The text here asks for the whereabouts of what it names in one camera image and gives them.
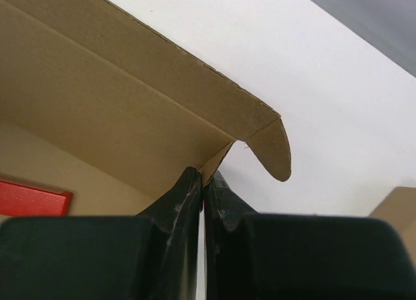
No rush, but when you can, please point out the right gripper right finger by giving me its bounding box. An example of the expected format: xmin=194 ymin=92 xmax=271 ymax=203
xmin=203 ymin=173 xmax=415 ymax=299

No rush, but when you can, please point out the red rectangular block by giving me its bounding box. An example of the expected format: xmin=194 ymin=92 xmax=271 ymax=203
xmin=1 ymin=180 xmax=73 ymax=217

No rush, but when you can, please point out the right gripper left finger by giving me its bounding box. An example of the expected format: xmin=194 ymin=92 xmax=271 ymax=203
xmin=1 ymin=167 xmax=202 ymax=299

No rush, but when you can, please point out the cardboard box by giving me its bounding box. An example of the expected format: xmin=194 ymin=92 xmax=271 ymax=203
xmin=1 ymin=0 xmax=291 ymax=216
xmin=370 ymin=186 xmax=415 ymax=231

